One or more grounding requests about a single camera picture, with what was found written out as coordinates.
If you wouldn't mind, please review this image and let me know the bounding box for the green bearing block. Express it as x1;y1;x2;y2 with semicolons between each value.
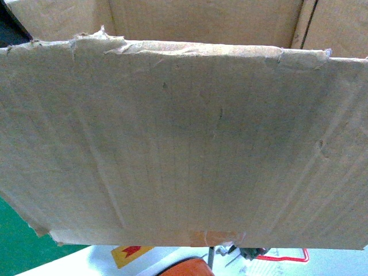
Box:
239;248;270;260

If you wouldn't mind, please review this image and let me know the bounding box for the white conveyor outer rim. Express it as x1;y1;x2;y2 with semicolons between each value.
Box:
18;246;123;276

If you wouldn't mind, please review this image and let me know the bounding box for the yellow red arrow sticker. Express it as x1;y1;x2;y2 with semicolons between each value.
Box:
111;246;154;269

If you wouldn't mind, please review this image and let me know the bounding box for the white red-rimmed mesh basket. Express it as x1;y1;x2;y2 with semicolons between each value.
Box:
225;246;310;275

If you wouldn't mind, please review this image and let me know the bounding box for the green curved conveyor belt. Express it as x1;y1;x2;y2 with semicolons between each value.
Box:
1;199;86;275

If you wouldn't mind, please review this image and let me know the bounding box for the brown cardboard box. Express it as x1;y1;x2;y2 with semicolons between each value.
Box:
1;1;367;250

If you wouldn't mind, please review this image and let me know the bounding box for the orange tape roll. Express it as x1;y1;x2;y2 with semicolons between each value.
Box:
160;258;214;276

